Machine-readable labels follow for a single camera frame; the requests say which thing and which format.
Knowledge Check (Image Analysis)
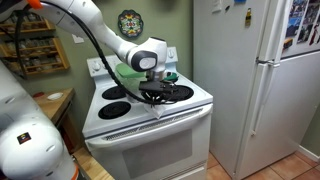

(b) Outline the white baseboard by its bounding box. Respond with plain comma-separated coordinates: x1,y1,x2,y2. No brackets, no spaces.
297,145,320,164

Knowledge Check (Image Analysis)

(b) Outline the small white bowl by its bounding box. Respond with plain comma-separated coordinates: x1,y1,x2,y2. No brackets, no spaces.
46,91,65,102

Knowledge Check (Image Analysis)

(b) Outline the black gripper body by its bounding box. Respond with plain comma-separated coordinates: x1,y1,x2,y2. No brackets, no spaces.
138,80,180,97

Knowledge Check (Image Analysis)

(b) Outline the orange cable clip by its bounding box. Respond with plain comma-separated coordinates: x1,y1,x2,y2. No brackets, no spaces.
26,0,44,10

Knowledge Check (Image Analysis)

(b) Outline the dark group fridge photo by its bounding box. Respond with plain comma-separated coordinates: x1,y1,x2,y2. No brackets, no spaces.
296,23,315,45

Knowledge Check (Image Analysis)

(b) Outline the light wooden table top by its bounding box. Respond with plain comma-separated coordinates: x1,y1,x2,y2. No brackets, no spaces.
71,146,115,180

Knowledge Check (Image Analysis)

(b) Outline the white electric stove oven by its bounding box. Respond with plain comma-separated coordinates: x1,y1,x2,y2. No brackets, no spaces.
81,46,214,180

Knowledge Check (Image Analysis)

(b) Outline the white tissue piece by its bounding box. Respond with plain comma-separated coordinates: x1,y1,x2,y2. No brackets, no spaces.
142,102,167,120

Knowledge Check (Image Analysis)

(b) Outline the plastic container light green lid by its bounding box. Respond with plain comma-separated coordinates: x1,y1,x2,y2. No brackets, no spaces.
114,62,150,98

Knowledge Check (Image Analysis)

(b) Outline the colourful decorative wall plate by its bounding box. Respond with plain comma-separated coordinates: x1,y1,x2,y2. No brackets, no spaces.
117,8,145,39

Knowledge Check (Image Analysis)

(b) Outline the blue landscape fridge photo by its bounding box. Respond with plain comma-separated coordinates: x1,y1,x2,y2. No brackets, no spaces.
285,15,303,39

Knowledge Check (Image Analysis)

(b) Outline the white refrigerator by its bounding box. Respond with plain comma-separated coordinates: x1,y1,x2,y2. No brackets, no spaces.
193,0,320,180

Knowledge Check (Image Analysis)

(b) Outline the white freezer door handle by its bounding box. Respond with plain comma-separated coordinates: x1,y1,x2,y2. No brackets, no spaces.
257,0,288,65

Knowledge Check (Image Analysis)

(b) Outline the wooden spice rack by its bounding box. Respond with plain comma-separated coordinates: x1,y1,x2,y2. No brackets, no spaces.
0,11,71,77

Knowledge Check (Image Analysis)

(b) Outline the yellow black fridge magnet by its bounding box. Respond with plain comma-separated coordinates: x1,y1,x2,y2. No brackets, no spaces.
244,7,253,28

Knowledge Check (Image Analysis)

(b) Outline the wooden side counter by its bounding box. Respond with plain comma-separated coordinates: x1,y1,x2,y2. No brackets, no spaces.
31,87,76,125

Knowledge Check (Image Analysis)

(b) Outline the white wall note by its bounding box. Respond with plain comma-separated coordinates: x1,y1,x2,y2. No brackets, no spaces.
71,32,85,45

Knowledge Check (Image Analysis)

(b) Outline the white paper fridge magnet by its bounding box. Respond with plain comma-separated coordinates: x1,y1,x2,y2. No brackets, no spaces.
211,0,223,14

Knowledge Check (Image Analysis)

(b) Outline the white fridge door handle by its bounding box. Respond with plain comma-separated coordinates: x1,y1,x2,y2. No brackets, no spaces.
250,61,281,137

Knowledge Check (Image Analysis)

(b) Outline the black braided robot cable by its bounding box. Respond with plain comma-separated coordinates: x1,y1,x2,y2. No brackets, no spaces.
13,0,178,106

